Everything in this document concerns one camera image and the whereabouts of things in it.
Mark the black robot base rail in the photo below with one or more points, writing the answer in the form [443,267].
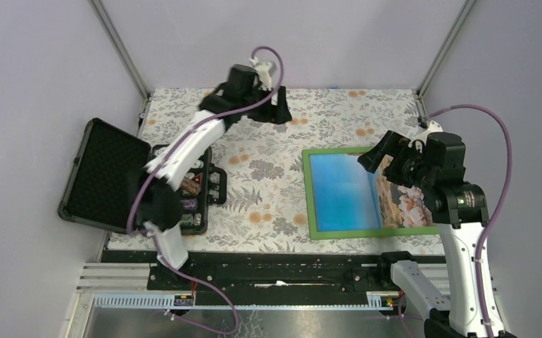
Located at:
[204,258]

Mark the floral patterned tablecloth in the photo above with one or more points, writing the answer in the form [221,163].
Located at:
[266,208]

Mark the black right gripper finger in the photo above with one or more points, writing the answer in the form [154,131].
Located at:
[397,174]
[391,144]

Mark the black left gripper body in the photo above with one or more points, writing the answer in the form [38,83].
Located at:
[261,113]

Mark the black poker chip case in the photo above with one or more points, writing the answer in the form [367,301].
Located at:
[108,172]

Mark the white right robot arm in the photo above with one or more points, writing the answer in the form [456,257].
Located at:
[434,164]

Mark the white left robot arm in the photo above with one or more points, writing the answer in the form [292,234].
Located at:
[182,154]

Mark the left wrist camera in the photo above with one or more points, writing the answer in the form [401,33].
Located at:
[265,70]

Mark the aluminium cable tray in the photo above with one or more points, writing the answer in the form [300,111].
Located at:
[248,286]

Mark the wooden picture frame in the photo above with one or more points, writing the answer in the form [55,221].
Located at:
[308,196]

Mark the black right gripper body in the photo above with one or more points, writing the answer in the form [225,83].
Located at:
[422,173]

